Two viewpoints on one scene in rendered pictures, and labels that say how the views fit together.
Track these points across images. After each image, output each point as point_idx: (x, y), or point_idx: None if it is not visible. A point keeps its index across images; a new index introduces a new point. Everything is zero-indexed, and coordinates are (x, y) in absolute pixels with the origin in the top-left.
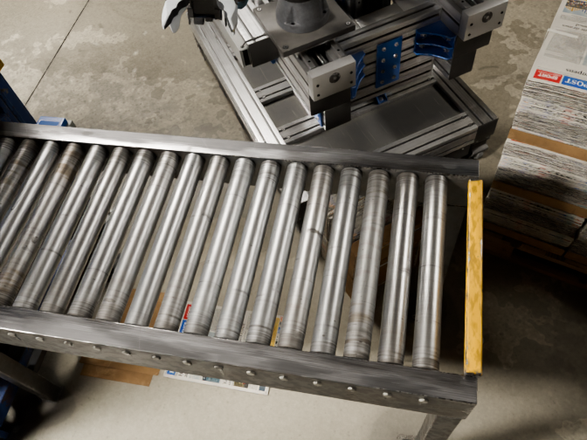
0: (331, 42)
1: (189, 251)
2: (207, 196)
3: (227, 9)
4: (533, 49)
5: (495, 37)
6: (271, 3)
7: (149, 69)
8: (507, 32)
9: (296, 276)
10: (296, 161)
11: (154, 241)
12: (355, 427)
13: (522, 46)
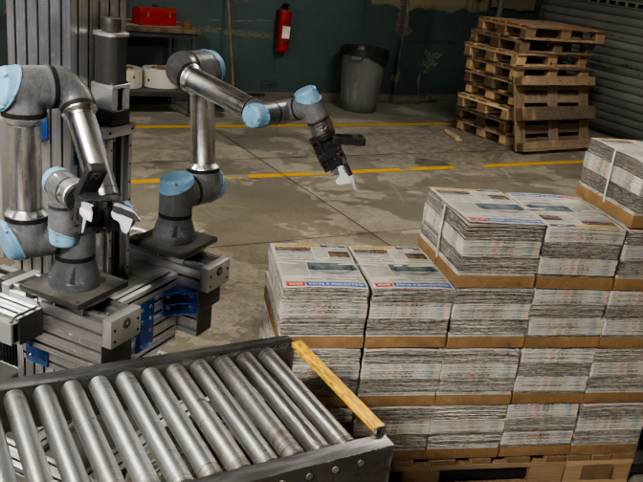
0: (108, 298)
1: (101, 443)
2: (86, 406)
3: (128, 209)
4: (218, 341)
5: (180, 339)
6: (35, 278)
7: None
8: (188, 335)
9: (212, 427)
10: (149, 365)
11: (55, 450)
12: None
13: (208, 341)
